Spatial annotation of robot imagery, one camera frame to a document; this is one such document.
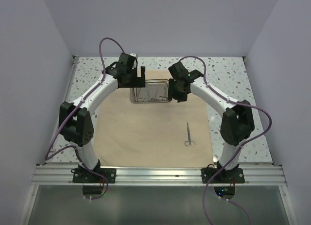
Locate steel instrument tray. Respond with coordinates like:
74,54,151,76
130,79,169,104

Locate beige cloth wrap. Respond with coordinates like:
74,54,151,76
92,69,215,168

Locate steel surgical scissors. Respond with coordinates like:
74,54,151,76
184,123,195,147

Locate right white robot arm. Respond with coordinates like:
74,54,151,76
168,62,255,183

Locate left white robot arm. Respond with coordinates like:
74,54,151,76
59,53,145,183

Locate steel forceps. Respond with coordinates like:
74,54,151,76
133,87,145,103

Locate left aluminium side rail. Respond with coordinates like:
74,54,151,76
44,55,80,161

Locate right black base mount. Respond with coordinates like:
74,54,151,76
201,163,245,184

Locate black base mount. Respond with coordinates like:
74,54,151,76
201,163,245,184
70,167,117,184

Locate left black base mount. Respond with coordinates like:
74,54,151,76
70,167,117,184

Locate aluminium front rail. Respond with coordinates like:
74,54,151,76
31,164,287,186

